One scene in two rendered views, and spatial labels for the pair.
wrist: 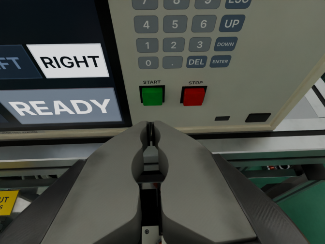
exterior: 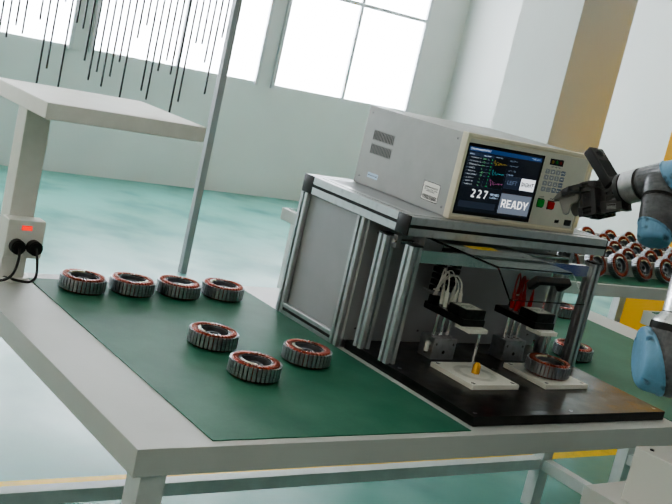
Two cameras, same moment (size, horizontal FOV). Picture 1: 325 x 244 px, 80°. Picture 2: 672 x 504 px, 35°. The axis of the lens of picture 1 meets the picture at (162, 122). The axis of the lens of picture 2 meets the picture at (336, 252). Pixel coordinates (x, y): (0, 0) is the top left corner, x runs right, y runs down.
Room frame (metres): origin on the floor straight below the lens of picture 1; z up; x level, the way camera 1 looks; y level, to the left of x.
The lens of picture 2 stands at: (-1.84, 1.87, 1.44)
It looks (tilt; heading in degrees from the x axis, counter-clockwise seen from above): 10 degrees down; 326
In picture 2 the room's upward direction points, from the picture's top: 13 degrees clockwise
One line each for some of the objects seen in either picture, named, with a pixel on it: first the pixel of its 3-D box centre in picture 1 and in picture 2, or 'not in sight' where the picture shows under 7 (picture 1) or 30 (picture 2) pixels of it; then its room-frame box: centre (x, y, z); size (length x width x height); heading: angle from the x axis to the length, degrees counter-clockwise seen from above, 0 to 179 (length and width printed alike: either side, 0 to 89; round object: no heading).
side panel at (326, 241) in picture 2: not in sight; (322, 266); (0.37, 0.44, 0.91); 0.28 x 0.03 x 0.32; 4
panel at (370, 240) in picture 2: not in sight; (456, 286); (0.24, 0.10, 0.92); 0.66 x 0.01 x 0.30; 94
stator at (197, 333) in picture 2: not in sight; (213, 336); (0.19, 0.79, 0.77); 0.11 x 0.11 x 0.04
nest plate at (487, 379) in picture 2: not in sight; (474, 375); (-0.02, 0.21, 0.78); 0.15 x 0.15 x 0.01; 4
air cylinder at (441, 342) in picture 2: not in sight; (437, 345); (0.13, 0.22, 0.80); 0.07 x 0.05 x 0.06; 94
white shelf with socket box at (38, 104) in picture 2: not in sight; (81, 199); (0.51, 1.03, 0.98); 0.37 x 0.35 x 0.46; 94
